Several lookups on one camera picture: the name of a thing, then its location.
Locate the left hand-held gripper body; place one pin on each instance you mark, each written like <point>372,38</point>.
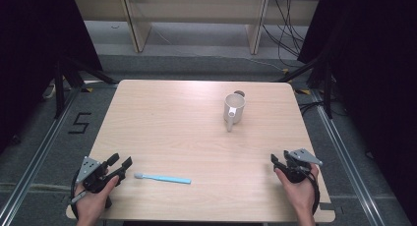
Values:
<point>88,169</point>

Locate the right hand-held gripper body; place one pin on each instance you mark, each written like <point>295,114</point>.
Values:
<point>300,163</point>

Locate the light blue toothbrush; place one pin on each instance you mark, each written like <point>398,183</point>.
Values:
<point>164,178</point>

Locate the white mug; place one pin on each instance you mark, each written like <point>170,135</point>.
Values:
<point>233,109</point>

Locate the person's right hand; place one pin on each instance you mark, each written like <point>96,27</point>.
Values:
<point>300,193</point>

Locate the person's left hand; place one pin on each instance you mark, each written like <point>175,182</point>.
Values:
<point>93,201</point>

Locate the grey tape patch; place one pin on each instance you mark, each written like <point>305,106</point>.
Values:
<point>326,206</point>

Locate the yellow tape piece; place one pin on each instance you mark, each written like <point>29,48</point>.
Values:
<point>87,89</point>
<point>303,91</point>

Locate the black metal stand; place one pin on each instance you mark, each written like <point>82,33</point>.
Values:
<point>324,88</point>
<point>60,88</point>

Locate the small brown round object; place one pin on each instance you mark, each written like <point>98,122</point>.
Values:
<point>239,93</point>

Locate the black curtain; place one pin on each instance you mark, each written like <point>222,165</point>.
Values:
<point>29,55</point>
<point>377,72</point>

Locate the light wooden shelf unit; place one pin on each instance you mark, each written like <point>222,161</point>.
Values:
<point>196,10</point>

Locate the metal floor rail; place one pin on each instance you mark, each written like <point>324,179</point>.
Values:
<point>36,160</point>
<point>347,160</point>

